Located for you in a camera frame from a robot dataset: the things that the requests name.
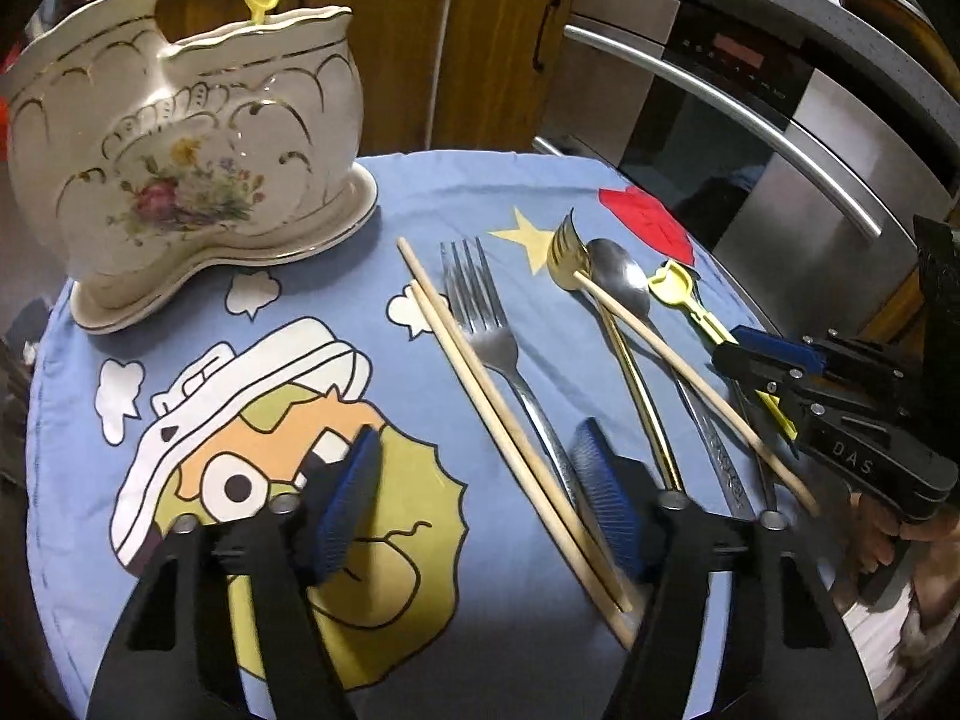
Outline person's right forearm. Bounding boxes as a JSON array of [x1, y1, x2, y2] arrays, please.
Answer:
[[840, 581, 960, 702]]

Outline wooden chopstick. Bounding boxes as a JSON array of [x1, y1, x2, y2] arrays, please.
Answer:
[[409, 280, 637, 650], [396, 237, 635, 612], [574, 272, 820, 517]]

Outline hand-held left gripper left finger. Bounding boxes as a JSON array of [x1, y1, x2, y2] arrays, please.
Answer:
[[86, 426, 385, 720]]

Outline wooden kitchen cabinets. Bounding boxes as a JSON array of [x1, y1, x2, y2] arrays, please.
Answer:
[[90, 0, 586, 158]]

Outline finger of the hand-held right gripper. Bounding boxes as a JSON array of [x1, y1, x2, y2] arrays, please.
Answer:
[[710, 343, 833, 425], [730, 325, 912, 391]]

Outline floral ceramic utensil holder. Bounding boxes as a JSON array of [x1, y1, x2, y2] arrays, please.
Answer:
[[4, 0, 378, 335]]

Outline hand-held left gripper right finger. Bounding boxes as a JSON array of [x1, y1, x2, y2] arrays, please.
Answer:
[[568, 418, 875, 720]]

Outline gold fork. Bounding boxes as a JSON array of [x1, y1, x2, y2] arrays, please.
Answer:
[[547, 208, 685, 494]]

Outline black cabinet handle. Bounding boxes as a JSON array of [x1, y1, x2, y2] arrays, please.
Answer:
[[534, 0, 563, 74]]

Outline silver fork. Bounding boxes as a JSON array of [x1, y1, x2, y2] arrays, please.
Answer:
[[439, 237, 593, 526]]

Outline silver spoon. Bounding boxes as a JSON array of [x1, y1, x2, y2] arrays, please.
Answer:
[[585, 238, 777, 522]]

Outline blue cartoon printed cloth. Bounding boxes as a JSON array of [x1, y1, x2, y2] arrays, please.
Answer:
[[26, 152, 841, 720]]

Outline stainless steel oven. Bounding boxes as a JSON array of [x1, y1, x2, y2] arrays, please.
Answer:
[[532, 0, 960, 350]]

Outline person's right hand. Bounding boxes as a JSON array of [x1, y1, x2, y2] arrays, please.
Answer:
[[844, 487, 960, 608]]

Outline long oven door handle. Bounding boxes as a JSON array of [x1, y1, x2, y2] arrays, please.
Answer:
[[562, 24, 884, 241]]

